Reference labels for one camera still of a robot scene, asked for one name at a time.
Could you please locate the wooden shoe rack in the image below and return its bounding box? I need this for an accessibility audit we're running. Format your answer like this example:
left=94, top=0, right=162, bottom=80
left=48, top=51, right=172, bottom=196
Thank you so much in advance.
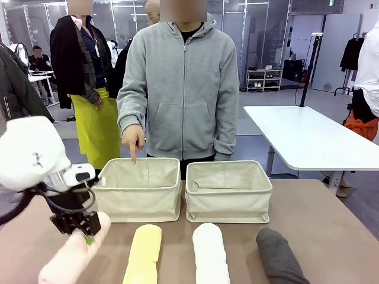
left=246, top=68, right=283, bottom=92

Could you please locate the yellow rolled towel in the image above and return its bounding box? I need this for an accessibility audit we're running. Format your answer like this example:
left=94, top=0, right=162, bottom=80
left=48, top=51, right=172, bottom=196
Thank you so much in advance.
left=122, top=224, right=163, bottom=284

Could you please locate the person in white shirt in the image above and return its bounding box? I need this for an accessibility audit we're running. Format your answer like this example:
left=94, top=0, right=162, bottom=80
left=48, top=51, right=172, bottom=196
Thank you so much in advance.
left=343, top=28, right=379, bottom=143

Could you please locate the white background desk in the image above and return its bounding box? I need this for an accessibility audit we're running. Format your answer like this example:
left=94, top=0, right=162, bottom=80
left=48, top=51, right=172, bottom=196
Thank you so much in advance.
left=27, top=70, right=56, bottom=105

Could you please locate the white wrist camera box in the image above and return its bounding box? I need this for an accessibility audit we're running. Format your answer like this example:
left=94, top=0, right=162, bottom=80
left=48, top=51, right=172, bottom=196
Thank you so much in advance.
left=44, top=163, right=97, bottom=190

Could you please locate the beige fabric basket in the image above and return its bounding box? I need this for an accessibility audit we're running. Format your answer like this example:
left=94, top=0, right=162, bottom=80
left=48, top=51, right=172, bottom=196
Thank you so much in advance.
left=184, top=160, right=274, bottom=224
left=92, top=157, right=182, bottom=224

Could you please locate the person's right forearm grey sleeve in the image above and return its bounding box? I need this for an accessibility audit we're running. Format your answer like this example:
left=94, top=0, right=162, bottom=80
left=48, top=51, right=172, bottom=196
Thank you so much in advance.
left=117, top=75, right=146, bottom=128

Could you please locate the person's grey hoodie torso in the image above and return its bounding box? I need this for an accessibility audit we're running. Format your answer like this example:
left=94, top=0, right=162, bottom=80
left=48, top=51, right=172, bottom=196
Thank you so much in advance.
left=117, top=13, right=240, bottom=162

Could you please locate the person's right hand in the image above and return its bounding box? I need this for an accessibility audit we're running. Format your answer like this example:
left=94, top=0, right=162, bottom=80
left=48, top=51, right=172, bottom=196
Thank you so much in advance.
left=121, top=124, right=147, bottom=166

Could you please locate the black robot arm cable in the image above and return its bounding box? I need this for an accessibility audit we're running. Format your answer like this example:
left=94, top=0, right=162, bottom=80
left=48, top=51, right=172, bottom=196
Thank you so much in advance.
left=0, top=185, right=97, bottom=226

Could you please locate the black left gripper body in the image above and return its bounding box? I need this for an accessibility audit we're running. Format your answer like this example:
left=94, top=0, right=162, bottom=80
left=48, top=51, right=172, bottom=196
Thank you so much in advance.
left=46, top=186, right=96, bottom=218

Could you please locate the pink towel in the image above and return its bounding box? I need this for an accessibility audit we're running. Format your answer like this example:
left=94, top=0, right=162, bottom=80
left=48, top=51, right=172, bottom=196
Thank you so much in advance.
left=38, top=212, right=112, bottom=284

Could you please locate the black equipment case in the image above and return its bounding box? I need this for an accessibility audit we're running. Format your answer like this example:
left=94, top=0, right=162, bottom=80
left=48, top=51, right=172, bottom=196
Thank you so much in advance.
left=282, top=58, right=305, bottom=83

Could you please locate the bald person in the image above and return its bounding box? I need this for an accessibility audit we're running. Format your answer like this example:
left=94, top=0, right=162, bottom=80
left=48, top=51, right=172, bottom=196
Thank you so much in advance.
left=144, top=0, right=162, bottom=27

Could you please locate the black camera pole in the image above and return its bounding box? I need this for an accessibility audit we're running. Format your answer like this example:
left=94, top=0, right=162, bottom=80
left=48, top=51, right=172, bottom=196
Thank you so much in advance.
left=298, top=33, right=324, bottom=108

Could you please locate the seated person in black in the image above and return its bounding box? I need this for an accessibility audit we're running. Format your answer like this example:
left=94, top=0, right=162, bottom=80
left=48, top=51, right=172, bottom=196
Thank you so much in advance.
left=28, top=46, right=53, bottom=72

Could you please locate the white side table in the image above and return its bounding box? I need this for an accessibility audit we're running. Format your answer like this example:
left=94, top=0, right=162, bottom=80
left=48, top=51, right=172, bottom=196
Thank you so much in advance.
left=243, top=105, right=379, bottom=195

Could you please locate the black jacket on rack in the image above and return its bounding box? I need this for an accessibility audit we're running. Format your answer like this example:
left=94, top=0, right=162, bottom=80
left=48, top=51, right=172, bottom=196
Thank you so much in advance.
left=339, top=33, right=367, bottom=72

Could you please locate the white rolled towel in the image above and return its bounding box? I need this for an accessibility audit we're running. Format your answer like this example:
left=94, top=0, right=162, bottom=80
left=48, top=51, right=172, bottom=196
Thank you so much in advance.
left=192, top=222, right=231, bottom=284

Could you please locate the person's left forearm grey sleeve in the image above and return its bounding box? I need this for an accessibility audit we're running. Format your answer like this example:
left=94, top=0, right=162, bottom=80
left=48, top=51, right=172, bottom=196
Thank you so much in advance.
left=213, top=76, right=240, bottom=162

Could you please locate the person in dark jacket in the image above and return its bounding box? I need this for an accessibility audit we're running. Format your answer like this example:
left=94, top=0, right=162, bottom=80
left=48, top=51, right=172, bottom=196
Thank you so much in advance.
left=0, top=41, right=56, bottom=135

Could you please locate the person with yellow apron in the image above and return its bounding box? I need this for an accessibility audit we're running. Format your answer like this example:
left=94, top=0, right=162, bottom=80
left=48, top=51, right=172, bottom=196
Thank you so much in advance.
left=49, top=0, right=122, bottom=171

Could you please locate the dark grey towel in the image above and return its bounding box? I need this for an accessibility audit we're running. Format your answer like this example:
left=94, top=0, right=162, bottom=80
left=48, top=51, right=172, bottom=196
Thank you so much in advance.
left=255, top=227, right=310, bottom=284

